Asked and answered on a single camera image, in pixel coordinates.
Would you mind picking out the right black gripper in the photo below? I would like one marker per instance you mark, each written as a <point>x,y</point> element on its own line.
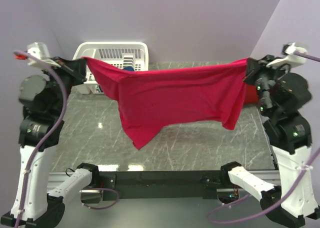
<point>255,67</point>

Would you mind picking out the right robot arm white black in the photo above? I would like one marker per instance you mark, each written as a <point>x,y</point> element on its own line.
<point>281,93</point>

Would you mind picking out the pink t shirt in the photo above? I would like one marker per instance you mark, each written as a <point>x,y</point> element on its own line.
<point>150,100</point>

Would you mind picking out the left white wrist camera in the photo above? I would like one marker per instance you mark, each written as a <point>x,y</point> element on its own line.
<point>37,55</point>

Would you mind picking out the blue t shirt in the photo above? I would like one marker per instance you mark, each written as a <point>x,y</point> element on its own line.
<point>128,69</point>

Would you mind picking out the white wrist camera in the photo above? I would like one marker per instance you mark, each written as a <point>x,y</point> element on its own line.
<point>37,55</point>
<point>293,53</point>

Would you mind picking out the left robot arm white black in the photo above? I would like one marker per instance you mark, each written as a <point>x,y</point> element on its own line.
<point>44,99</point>

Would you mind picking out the black base beam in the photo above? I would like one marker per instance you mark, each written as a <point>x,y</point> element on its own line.
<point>164,184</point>

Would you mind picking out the aluminium rail frame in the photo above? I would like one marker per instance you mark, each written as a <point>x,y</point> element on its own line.
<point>181,161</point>

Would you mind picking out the dark red folded t shirt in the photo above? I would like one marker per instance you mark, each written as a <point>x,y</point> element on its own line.
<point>251,96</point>

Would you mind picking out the white plastic basket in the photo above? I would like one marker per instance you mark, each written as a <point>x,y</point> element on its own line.
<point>118,54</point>

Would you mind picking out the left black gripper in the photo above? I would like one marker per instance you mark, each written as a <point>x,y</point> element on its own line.
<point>76,69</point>

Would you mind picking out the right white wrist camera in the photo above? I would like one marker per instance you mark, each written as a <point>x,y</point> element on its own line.
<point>293,53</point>

